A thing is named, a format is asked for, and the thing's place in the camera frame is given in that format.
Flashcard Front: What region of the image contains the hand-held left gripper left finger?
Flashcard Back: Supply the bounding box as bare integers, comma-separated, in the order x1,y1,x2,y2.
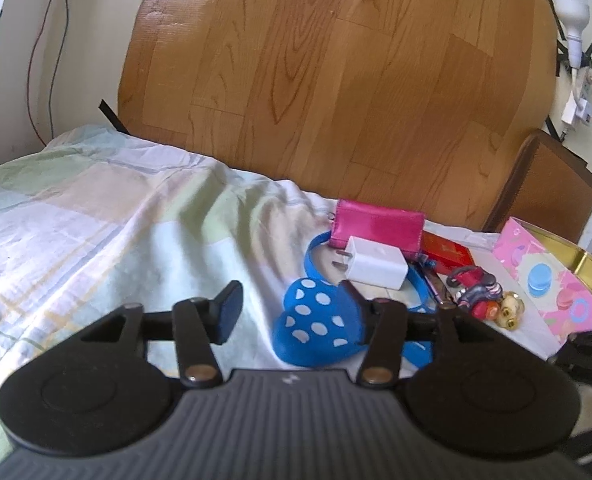
78,281,244,389

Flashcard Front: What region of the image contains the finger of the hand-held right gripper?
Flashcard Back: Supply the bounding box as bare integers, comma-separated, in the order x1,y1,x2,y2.
556,328,592,394

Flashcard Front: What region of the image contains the beaded keychain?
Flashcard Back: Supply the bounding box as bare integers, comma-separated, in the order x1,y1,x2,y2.
446,266,525,330

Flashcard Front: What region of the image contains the wooden board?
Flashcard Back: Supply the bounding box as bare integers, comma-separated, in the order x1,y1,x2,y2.
117,0,564,234

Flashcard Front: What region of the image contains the pale checked bed sheet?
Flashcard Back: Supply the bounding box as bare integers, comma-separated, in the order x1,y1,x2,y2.
0,122,576,463

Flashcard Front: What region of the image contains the white wall plug adapter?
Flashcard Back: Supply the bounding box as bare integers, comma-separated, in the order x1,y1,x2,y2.
560,66,592,127

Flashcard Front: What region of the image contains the pink wallet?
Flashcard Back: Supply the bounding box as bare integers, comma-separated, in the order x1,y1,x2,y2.
329,199,425,256

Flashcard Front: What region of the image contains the white charger plug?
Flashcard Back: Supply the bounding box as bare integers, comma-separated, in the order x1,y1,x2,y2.
331,236,409,291

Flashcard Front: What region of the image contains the dark cable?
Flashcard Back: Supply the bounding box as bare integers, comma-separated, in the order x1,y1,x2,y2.
47,0,72,142

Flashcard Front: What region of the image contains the red box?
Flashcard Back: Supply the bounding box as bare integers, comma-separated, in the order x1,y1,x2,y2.
418,231,476,276

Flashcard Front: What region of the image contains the pink printed tin box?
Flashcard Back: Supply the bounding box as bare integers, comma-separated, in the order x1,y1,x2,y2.
492,216,592,346

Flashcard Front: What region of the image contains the white light bulb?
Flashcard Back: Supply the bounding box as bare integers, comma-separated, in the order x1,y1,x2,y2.
550,0,591,69

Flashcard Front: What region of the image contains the blue polka dot headband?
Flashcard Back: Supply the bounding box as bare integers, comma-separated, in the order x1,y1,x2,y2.
274,232,439,367

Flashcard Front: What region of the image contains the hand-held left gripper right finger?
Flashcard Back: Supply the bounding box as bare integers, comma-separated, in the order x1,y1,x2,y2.
340,281,494,389

